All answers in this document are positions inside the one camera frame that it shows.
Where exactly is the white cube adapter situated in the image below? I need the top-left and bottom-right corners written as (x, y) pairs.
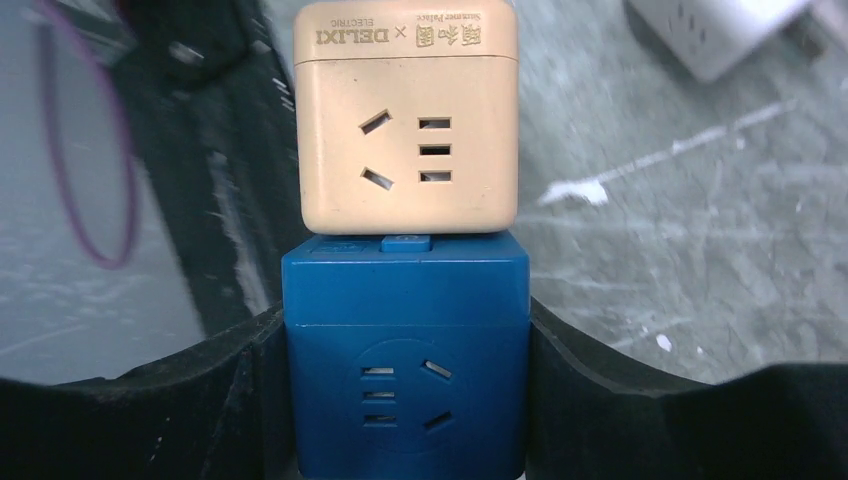
top-left (628, 0), bottom-right (812, 83)

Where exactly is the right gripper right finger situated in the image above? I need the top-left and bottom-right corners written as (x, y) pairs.
top-left (526, 302), bottom-right (847, 479)

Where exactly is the blue cube adapter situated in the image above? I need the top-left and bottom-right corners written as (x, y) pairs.
top-left (282, 232), bottom-right (531, 479)

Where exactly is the wooden beige cube adapter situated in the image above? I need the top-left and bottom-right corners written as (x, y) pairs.
top-left (293, 1), bottom-right (519, 235)

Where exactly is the black base bar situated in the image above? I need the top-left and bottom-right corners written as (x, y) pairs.
top-left (112, 1), bottom-right (309, 336)

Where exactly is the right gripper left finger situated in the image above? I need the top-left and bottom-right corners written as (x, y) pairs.
top-left (1, 305), bottom-right (294, 479)

